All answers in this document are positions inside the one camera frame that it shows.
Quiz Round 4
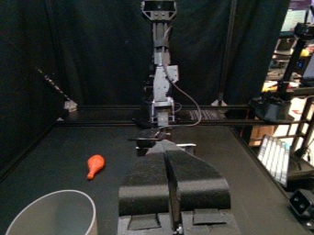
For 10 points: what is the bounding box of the white corner bracket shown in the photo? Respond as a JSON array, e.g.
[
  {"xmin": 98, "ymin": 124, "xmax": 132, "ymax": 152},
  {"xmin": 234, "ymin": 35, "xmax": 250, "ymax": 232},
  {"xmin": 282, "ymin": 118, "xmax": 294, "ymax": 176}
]
[{"xmin": 63, "ymin": 99, "xmax": 79, "ymax": 113}]

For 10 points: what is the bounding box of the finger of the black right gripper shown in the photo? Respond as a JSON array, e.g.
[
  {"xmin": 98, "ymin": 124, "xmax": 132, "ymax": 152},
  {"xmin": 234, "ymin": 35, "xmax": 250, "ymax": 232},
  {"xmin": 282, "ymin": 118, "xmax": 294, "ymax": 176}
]
[
  {"xmin": 135, "ymin": 141, "xmax": 199, "ymax": 151},
  {"xmin": 127, "ymin": 136, "xmax": 173, "ymax": 144}
]

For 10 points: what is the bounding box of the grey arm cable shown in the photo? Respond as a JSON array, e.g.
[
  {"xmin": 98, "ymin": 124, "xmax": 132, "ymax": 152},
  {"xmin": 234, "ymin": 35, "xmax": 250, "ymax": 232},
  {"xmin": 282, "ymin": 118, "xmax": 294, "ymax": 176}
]
[{"xmin": 162, "ymin": 26, "xmax": 203, "ymax": 128}]

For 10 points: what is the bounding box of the black camera box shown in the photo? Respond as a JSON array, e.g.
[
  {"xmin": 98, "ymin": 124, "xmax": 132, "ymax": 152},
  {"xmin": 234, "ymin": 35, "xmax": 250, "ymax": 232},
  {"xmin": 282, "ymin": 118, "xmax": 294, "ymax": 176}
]
[{"xmin": 287, "ymin": 188, "xmax": 314, "ymax": 218}]

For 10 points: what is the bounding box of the white keyboard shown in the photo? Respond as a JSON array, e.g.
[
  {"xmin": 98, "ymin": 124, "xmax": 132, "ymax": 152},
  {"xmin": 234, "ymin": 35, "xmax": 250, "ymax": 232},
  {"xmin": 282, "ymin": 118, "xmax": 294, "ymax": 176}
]
[{"xmin": 257, "ymin": 134, "xmax": 291, "ymax": 188}]

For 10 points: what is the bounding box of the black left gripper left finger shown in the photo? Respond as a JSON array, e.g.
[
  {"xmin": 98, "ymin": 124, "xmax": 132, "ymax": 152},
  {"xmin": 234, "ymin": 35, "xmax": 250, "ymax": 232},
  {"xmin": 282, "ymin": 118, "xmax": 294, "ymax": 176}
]
[{"xmin": 118, "ymin": 140, "xmax": 182, "ymax": 235}]

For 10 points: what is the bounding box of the orange toy drumstick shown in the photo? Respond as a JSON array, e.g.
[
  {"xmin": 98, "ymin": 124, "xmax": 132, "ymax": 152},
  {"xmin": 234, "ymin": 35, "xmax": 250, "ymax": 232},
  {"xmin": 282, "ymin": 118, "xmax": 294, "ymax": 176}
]
[{"xmin": 86, "ymin": 153, "xmax": 107, "ymax": 181}]

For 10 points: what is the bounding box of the black vertical frame post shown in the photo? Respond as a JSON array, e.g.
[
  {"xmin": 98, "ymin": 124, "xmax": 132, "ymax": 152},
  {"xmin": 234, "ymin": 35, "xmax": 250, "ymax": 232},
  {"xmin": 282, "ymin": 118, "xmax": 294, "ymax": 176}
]
[{"xmin": 210, "ymin": 0, "xmax": 239, "ymax": 107}]

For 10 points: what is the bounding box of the black horizontal frame rail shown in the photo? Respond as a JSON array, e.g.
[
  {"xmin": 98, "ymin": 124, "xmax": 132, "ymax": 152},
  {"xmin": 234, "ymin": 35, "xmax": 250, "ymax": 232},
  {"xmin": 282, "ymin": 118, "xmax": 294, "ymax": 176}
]
[{"xmin": 54, "ymin": 104, "xmax": 287, "ymax": 128}]

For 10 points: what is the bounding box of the black cloth curtain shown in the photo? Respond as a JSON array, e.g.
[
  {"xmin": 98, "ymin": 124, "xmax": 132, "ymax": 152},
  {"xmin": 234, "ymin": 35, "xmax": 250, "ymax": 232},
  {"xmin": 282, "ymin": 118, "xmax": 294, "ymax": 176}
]
[{"xmin": 0, "ymin": 0, "xmax": 291, "ymax": 168}]

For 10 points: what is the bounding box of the thin diagonal brace rod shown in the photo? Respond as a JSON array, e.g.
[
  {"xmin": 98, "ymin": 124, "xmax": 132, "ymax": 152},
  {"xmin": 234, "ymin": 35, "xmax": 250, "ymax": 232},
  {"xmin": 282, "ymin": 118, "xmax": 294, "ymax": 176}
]
[{"xmin": 36, "ymin": 67, "xmax": 72, "ymax": 102}]

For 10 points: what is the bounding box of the grey plastic cup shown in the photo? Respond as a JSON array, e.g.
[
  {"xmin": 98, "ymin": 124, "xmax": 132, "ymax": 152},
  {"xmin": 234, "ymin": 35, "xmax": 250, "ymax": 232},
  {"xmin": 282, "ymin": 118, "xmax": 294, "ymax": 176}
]
[{"xmin": 4, "ymin": 189, "xmax": 99, "ymax": 235}]

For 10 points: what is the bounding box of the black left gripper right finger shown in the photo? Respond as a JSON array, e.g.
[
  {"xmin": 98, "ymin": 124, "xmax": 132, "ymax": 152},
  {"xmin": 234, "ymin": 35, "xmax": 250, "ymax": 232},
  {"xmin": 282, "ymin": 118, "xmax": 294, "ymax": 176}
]
[{"xmin": 165, "ymin": 149, "xmax": 242, "ymax": 235}]

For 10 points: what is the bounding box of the computer monitor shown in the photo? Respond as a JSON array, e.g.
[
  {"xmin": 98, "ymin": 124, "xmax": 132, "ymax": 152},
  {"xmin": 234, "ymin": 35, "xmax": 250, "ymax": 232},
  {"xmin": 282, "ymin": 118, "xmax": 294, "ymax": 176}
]
[{"xmin": 279, "ymin": 8, "xmax": 309, "ymax": 33}]

